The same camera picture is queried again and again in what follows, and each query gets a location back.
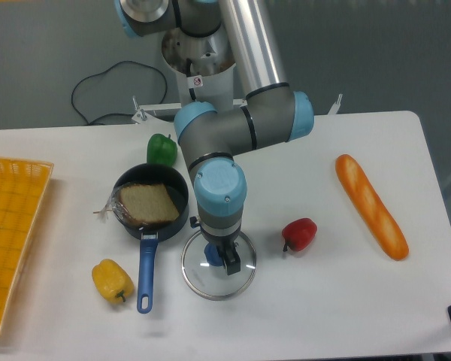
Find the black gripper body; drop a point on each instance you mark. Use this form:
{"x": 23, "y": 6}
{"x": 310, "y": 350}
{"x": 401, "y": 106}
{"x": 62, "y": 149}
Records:
{"x": 224, "y": 239}

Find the glass pot lid blue knob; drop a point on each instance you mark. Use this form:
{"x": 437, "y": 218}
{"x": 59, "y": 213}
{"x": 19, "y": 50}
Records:
{"x": 209, "y": 281}

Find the bread slice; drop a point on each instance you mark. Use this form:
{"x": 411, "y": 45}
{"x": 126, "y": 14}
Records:
{"x": 140, "y": 205}

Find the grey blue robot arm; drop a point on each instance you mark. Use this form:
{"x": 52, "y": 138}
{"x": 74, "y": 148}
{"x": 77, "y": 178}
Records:
{"x": 235, "y": 99}

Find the red bell pepper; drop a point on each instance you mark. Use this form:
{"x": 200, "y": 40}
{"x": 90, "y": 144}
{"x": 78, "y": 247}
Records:
{"x": 298, "y": 234}

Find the dark blue saucepan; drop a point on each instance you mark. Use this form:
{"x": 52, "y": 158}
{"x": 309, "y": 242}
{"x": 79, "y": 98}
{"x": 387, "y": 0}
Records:
{"x": 150, "y": 237}

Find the yellow bell pepper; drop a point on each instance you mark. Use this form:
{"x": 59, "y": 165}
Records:
{"x": 112, "y": 282}

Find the green bell pepper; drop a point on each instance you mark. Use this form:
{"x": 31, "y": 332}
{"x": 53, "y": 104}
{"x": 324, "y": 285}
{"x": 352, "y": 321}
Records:
{"x": 162, "y": 150}

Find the orange baguette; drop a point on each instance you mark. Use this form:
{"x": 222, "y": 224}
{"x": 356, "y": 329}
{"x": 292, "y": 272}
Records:
{"x": 370, "y": 207}

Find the yellow woven basket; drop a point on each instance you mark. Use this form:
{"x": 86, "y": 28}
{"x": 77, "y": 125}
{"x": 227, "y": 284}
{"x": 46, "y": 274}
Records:
{"x": 23, "y": 184}

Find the white metal base frame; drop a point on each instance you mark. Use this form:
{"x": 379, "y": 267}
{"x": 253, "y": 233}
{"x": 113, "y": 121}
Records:
{"x": 168, "y": 111}

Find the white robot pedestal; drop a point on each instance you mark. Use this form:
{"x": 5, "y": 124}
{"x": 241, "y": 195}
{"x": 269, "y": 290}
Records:
{"x": 203, "y": 67}

